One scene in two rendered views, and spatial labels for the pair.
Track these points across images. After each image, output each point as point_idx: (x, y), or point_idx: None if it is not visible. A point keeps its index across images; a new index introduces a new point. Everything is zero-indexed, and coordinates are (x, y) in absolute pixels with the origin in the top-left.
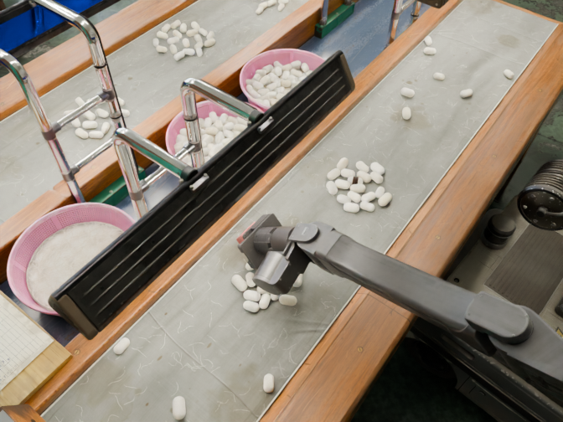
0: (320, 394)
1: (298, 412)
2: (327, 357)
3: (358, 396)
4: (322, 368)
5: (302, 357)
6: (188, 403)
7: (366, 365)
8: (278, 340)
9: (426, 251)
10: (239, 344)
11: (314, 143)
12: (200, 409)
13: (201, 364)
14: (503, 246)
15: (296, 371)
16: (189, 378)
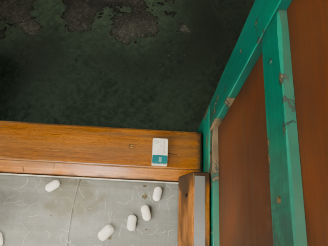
0: (41, 146)
1: (61, 152)
2: (11, 156)
3: (28, 123)
4: (21, 154)
5: (19, 176)
6: (99, 230)
7: (2, 128)
8: (15, 201)
9: None
10: (35, 227)
11: None
12: (97, 219)
13: (67, 243)
14: None
15: (32, 174)
16: (81, 243)
